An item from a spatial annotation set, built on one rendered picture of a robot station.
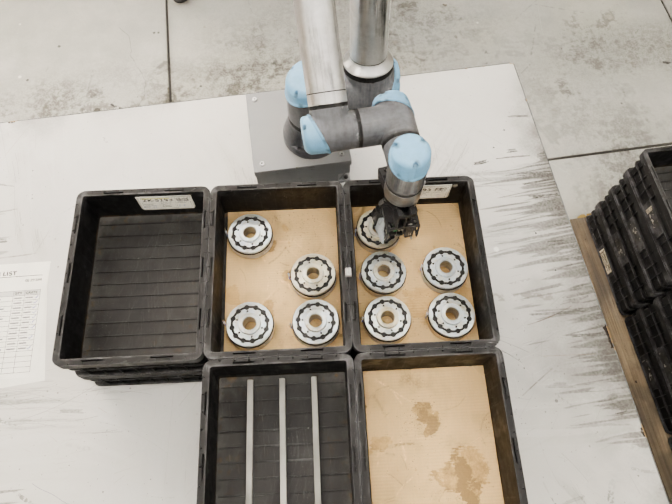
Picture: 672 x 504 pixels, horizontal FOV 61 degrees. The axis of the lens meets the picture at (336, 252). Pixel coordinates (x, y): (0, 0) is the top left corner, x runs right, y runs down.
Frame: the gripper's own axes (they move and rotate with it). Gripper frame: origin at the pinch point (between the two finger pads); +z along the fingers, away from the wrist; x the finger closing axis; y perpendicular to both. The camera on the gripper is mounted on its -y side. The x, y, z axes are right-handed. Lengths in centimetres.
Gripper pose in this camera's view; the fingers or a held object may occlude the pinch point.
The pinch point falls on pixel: (391, 227)
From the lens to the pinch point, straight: 135.4
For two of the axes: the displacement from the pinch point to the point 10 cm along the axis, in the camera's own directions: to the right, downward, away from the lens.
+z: 0.0, 4.1, 9.1
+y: 1.6, 9.0, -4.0
